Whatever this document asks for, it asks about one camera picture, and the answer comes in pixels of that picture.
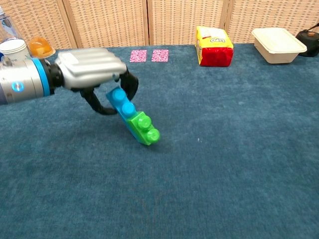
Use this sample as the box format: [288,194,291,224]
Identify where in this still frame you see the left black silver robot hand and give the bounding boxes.
[48,47,140,116]

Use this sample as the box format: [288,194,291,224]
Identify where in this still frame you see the blue toy brick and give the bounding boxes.
[105,87,151,146]

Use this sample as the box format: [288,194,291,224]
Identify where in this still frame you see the green toy brick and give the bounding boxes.
[126,111,161,147]

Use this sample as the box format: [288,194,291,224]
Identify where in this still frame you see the woven wooden folding screen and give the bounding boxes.
[0,0,319,50]

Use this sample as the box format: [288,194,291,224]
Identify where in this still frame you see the orange jelly cup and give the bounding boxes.
[28,36,56,59]

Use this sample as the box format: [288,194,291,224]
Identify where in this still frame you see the pink patterned card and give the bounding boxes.
[151,49,169,63]
[129,49,148,63]

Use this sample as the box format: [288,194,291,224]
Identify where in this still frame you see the stacked white paper cups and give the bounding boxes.
[0,39,28,61]

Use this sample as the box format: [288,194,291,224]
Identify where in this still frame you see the clear plastic water bottle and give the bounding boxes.
[0,5,19,43]

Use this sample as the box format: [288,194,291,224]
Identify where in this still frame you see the yellow red snack package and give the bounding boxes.
[195,25,235,67]

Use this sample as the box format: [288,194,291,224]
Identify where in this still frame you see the teal fuzzy tablecloth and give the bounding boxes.
[0,43,319,239]

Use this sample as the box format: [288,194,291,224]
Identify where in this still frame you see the cream lidded food container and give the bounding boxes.
[251,27,308,64]

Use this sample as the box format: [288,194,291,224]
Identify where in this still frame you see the black device with orange mark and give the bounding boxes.
[295,23,319,57]

